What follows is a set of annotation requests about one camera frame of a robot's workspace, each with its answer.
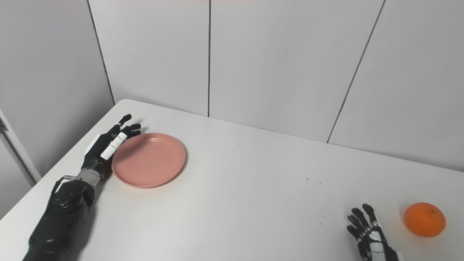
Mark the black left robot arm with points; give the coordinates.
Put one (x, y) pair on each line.
(59, 224)

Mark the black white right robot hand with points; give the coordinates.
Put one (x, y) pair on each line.
(375, 248)

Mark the orange fruit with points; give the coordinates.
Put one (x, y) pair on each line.
(425, 219)

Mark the pink round plate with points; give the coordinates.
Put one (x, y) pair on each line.
(148, 161)

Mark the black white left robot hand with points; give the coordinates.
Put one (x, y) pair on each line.
(95, 157)

